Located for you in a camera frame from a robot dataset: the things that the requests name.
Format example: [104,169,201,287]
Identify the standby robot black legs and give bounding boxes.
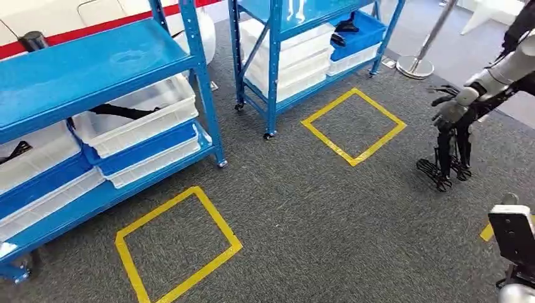
[416,75,535,194]

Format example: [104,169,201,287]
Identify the blue metal shelf rack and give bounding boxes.
[0,0,228,285]
[227,0,406,141]

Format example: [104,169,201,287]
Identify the yellow floor tape square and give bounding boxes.
[300,87,408,168]
[114,186,244,303]

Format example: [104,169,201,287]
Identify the white vehicle body red stripe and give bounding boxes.
[0,0,235,80]

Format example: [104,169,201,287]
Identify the chrome barrier stanchion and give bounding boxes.
[396,0,459,80]

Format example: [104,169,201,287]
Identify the standby robot grey hand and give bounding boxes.
[426,85,471,131]

